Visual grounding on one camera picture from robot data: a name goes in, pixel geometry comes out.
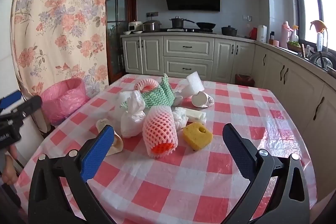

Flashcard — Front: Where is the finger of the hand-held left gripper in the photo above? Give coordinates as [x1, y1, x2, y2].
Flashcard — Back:
[0, 91, 23, 109]
[5, 95, 43, 119]

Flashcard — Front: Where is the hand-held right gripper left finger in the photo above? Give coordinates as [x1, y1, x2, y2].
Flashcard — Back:
[28, 124, 116, 224]

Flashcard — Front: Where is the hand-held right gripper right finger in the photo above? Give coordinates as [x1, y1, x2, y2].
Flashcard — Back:
[223, 123, 310, 224]

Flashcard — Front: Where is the small white packet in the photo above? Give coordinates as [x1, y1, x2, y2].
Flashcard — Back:
[96, 119, 124, 155]

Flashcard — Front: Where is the pink plastic bag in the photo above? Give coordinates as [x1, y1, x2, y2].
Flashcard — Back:
[40, 77, 90, 126]

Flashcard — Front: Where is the yellow sponge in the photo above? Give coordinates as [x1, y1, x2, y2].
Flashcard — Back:
[183, 122, 214, 151]

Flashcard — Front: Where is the white plastic bag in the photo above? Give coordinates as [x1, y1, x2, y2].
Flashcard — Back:
[109, 90, 146, 138]

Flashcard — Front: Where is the pink foam fruit net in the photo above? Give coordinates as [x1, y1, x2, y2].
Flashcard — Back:
[134, 78, 159, 95]
[142, 106, 179, 159]

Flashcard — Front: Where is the green patterned cloth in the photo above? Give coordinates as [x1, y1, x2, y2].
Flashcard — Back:
[140, 74, 175, 109]

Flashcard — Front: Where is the person's left hand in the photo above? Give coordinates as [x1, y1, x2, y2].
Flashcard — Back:
[0, 145, 19, 186]

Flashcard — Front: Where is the white printed paper cup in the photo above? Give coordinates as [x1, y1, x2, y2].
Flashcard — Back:
[191, 91, 214, 109]

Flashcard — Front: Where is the crumpled white tissue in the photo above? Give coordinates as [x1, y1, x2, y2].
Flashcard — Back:
[172, 109, 189, 132]

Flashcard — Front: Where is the red checkered tablecloth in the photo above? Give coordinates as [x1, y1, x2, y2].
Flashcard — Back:
[13, 74, 318, 224]

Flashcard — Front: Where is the red floor bin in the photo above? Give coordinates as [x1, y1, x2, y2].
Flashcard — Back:
[235, 74, 255, 87]

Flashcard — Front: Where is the white foam sheet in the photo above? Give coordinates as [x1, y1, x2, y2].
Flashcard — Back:
[186, 71, 205, 96]

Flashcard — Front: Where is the floral curtain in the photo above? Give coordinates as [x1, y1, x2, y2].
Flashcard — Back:
[10, 0, 109, 99]

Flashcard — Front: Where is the cream curved cabinet run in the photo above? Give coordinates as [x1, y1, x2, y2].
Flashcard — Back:
[252, 42, 336, 188]

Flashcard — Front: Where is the wooden glass door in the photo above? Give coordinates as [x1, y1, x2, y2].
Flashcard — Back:
[106, 0, 137, 84]

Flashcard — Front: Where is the cream drawer cabinet run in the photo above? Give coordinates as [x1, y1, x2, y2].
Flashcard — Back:
[121, 34, 256, 83]

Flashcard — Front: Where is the basket of green vegetables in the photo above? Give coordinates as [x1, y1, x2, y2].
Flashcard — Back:
[287, 41, 302, 53]

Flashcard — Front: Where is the white kettle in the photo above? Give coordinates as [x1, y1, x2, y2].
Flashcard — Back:
[256, 25, 268, 42]

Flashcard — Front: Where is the black casserole pot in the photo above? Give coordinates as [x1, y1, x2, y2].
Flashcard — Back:
[221, 26, 238, 36]

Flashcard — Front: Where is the dark round pan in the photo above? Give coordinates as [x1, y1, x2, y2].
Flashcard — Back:
[308, 51, 336, 70]

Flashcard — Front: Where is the pink thermos flask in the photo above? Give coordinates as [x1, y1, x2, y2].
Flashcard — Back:
[280, 21, 291, 48]

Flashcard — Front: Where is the white spray bottle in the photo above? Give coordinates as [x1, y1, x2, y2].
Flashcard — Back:
[291, 25, 300, 42]

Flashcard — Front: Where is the black frying pan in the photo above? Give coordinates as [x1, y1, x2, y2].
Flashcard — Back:
[196, 22, 216, 30]

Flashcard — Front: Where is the steel pressure cooker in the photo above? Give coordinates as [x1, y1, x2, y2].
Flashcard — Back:
[142, 20, 161, 32]

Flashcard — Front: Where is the gas stove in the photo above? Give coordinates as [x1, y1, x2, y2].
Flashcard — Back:
[161, 28, 217, 34]

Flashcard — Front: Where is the black saucepan with lid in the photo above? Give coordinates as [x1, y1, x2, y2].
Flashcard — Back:
[169, 16, 195, 29]

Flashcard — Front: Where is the orange white curved fixture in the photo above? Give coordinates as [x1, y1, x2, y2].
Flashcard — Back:
[310, 20, 329, 52]

